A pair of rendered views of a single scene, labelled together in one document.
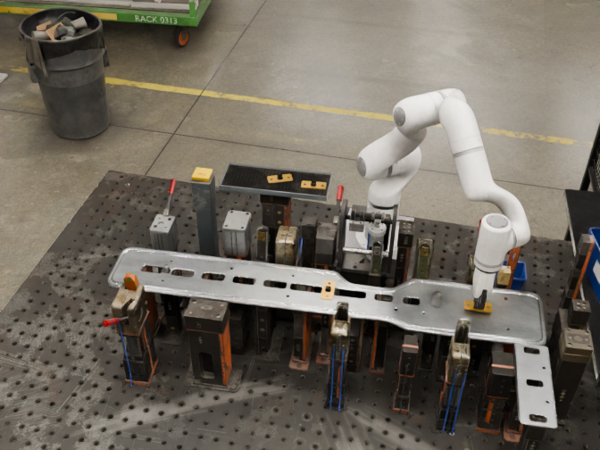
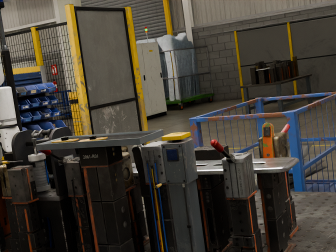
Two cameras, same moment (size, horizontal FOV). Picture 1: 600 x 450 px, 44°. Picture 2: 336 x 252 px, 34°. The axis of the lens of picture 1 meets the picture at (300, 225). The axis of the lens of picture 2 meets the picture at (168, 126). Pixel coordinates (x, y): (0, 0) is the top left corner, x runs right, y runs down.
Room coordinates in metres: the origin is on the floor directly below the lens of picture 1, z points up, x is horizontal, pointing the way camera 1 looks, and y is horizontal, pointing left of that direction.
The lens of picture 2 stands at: (3.49, 0.82, 1.35)
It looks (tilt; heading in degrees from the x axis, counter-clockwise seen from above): 6 degrees down; 200
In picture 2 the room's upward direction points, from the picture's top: 8 degrees counter-clockwise
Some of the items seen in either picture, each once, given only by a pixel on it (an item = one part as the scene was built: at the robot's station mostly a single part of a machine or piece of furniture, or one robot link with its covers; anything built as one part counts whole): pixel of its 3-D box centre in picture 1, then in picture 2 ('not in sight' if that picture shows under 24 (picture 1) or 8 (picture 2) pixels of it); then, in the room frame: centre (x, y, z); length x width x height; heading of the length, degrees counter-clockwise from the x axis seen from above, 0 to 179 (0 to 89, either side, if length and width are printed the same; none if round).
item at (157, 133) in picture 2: (276, 181); (98, 140); (2.06, 0.08, 1.16); 0.37 x 0.14 x 0.02; 81
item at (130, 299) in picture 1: (136, 336); (277, 185); (1.60, 0.52, 0.88); 0.15 x 0.11 x 0.36; 171
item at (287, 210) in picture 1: (277, 233); (110, 216); (2.06, 0.08, 0.92); 0.10 x 0.08 x 0.45; 81
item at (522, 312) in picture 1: (321, 292); (112, 168); (1.69, -0.07, 1.00); 1.38 x 0.22 x 0.02; 81
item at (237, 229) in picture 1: (239, 265); (166, 206); (1.91, 0.21, 0.90); 0.13 x 0.10 x 0.41; 171
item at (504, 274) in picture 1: (495, 309); not in sight; (1.73, -0.65, 0.88); 0.04 x 0.04 x 0.36; 81
